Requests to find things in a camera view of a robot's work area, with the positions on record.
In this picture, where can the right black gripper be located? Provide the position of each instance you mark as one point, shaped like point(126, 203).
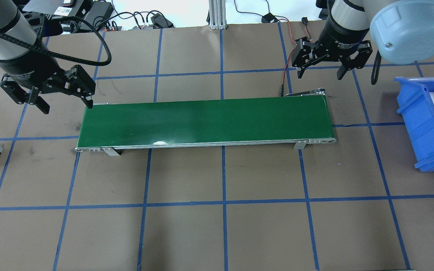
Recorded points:
point(336, 37)

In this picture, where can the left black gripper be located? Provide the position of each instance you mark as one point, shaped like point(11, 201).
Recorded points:
point(26, 67)

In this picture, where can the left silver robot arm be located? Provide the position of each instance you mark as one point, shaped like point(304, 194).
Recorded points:
point(26, 30)

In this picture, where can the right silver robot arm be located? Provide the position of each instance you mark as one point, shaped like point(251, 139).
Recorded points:
point(402, 30)

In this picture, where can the green conveyor belt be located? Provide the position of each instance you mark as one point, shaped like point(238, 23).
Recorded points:
point(300, 120)

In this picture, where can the black power adapter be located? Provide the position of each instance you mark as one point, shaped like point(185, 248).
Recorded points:
point(95, 11)

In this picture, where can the blue plastic bin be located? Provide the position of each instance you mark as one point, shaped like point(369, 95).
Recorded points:
point(416, 105)

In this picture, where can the aluminium frame post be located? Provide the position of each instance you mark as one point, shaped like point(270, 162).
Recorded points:
point(217, 19)

